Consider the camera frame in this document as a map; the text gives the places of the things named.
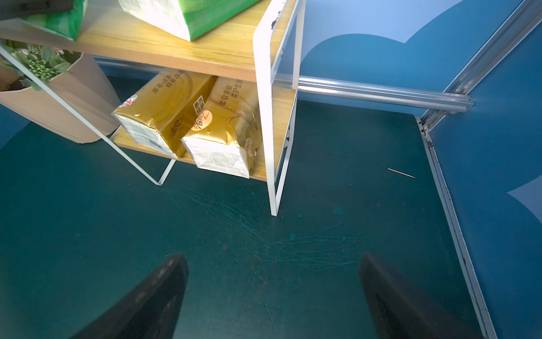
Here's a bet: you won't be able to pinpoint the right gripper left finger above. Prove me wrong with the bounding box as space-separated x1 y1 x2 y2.
73 254 189 338

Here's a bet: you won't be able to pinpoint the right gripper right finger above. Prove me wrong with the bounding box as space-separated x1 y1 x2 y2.
359 253 483 338

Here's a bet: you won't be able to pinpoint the gold tissue pack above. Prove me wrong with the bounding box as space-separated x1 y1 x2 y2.
112 69 217 160
182 77 263 179

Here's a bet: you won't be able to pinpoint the white tissue pack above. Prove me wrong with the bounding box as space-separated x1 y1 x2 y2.
22 0 88 41
119 0 258 42

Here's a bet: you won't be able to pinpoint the two-tier wooden white shelf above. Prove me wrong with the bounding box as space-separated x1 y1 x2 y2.
1 1 306 216

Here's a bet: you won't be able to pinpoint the small thin stick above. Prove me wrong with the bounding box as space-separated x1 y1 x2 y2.
388 168 416 179

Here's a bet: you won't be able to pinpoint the pink pot white flowers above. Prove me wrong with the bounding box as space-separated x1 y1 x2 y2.
1 40 120 144

